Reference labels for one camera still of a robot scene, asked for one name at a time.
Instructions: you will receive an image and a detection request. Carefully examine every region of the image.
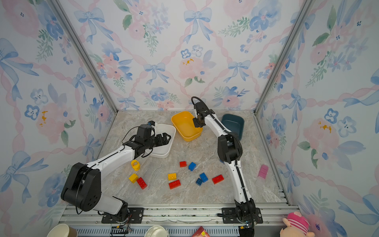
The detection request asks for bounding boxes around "pink translucent block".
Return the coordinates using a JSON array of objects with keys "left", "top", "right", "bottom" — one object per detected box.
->
[{"left": 258, "top": 165, "right": 269, "bottom": 180}]

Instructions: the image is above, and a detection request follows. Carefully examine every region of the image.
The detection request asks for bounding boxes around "small dark blue lego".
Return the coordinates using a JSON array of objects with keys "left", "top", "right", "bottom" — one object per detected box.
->
[{"left": 196, "top": 178, "right": 203, "bottom": 186}]

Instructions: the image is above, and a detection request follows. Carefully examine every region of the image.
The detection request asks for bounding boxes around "yellow plastic container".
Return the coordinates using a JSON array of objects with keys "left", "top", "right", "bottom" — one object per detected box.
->
[{"left": 171, "top": 111, "right": 203, "bottom": 142}]

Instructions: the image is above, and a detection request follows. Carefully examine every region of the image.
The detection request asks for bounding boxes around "red packet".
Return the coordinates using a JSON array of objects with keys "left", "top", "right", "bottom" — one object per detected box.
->
[{"left": 191, "top": 226, "right": 210, "bottom": 237}]

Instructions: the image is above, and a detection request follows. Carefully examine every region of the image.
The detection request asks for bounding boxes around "dark teal plastic container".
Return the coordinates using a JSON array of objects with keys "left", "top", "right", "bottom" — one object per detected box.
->
[{"left": 221, "top": 114, "right": 245, "bottom": 140}]

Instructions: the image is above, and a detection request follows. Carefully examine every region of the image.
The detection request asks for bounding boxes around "yellow lego brick centre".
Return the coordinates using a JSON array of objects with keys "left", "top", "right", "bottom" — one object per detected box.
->
[{"left": 168, "top": 173, "right": 177, "bottom": 181}]

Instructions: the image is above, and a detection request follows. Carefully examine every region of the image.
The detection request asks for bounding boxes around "yellow lego brick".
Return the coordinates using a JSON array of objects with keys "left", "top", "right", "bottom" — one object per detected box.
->
[
  {"left": 129, "top": 174, "right": 139, "bottom": 183},
  {"left": 168, "top": 173, "right": 177, "bottom": 181}
]

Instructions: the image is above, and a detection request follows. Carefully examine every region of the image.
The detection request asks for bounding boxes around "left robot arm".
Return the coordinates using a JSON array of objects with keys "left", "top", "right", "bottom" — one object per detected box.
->
[{"left": 61, "top": 121, "right": 172, "bottom": 223}]

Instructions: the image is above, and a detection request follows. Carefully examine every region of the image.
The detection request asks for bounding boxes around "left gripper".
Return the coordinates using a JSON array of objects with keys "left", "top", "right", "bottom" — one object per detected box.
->
[{"left": 144, "top": 132, "right": 171, "bottom": 151}]

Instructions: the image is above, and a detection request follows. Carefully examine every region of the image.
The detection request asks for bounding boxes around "red lego brick left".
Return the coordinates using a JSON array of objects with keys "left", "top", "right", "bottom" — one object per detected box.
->
[{"left": 137, "top": 177, "right": 148, "bottom": 190}]

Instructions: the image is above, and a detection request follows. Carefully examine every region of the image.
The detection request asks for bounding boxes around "white plastic container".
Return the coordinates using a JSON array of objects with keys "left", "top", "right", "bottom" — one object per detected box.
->
[{"left": 144, "top": 123, "right": 176, "bottom": 159}]

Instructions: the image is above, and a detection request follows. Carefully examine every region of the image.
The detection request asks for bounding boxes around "pink plush toy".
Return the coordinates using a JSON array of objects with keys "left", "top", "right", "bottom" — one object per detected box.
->
[{"left": 279, "top": 211, "right": 315, "bottom": 237}]

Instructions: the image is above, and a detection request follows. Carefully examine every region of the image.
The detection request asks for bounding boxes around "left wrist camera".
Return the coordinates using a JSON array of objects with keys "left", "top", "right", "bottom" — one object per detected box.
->
[{"left": 147, "top": 120, "right": 156, "bottom": 127}]

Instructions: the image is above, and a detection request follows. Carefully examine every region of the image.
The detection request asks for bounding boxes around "long red lego centre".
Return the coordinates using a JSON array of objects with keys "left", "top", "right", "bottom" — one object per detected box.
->
[{"left": 169, "top": 180, "right": 181, "bottom": 190}]

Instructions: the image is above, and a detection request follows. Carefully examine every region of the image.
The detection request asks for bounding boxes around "yellow round lego piece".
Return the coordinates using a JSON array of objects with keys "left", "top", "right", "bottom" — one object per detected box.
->
[{"left": 131, "top": 160, "right": 141, "bottom": 171}]

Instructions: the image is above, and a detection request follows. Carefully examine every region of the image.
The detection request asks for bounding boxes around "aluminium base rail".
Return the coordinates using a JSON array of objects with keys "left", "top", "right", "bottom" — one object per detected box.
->
[{"left": 58, "top": 203, "right": 300, "bottom": 237}]

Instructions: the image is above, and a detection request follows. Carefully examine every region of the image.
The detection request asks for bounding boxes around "blue lego brick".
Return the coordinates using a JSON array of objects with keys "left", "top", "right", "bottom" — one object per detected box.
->
[
  {"left": 199, "top": 173, "right": 208, "bottom": 182},
  {"left": 188, "top": 162, "right": 196, "bottom": 171}
]

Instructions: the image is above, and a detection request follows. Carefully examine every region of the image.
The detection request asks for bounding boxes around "red lego brick right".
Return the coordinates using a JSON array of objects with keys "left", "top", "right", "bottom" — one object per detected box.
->
[{"left": 212, "top": 174, "right": 224, "bottom": 185}]

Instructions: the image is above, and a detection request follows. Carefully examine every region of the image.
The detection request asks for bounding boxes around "beige paper cup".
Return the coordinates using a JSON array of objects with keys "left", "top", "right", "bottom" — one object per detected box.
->
[{"left": 47, "top": 224, "right": 78, "bottom": 237}]

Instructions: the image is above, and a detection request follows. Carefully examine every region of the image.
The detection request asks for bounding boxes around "yellow lego brick left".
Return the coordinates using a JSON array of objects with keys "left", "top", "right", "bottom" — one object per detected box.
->
[{"left": 129, "top": 174, "right": 139, "bottom": 183}]

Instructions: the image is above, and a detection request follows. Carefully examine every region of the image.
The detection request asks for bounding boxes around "white bowl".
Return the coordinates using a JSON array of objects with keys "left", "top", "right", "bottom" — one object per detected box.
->
[{"left": 144, "top": 226, "right": 169, "bottom": 237}]

